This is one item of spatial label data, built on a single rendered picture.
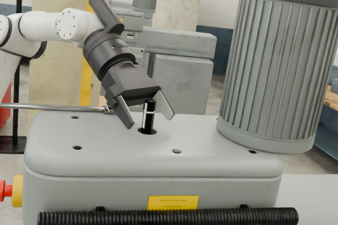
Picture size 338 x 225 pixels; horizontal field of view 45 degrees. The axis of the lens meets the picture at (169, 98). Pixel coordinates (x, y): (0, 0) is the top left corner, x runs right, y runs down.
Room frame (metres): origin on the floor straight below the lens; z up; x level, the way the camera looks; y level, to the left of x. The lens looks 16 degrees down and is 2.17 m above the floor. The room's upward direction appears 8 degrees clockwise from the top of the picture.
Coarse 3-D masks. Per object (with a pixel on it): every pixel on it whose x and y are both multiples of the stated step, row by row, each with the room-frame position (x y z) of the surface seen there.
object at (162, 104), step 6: (156, 96) 0.80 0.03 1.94; (162, 96) 0.78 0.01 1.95; (156, 102) 0.79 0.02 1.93; (162, 102) 0.78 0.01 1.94; (168, 102) 0.78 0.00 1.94; (162, 108) 0.78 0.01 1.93; (168, 108) 0.77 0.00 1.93; (162, 114) 0.78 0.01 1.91; (168, 114) 0.77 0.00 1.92; (174, 114) 0.77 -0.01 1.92; (168, 120) 0.77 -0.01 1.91
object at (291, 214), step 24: (48, 216) 0.54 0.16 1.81; (72, 216) 0.55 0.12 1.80; (96, 216) 0.56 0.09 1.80; (120, 216) 0.57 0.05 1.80; (144, 216) 0.58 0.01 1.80; (168, 216) 0.59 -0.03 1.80; (192, 216) 0.60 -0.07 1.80; (216, 216) 0.61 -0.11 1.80; (240, 216) 0.63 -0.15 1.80; (264, 216) 0.64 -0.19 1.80; (288, 216) 0.65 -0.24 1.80
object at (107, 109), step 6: (6, 102) 0.77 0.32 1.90; (12, 102) 0.77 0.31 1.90; (18, 108) 0.76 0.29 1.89; (24, 108) 0.76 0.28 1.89; (30, 108) 0.77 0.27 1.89; (36, 108) 0.77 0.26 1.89; (42, 108) 0.77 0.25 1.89; (48, 108) 0.78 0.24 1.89; (54, 108) 0.78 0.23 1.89; (60, 108) 0.78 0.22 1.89; (66, 108) 0.79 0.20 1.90; (72, 108) 0.79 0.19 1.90; (78, 108) 0.79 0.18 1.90; (84, 108) 0.80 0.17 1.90; (90, 108) 0.80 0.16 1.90; (96, 108) 0.81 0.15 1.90; (102, 108) 0.81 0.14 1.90; (108, 108) 0.82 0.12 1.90; (114, 114) 0.81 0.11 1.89
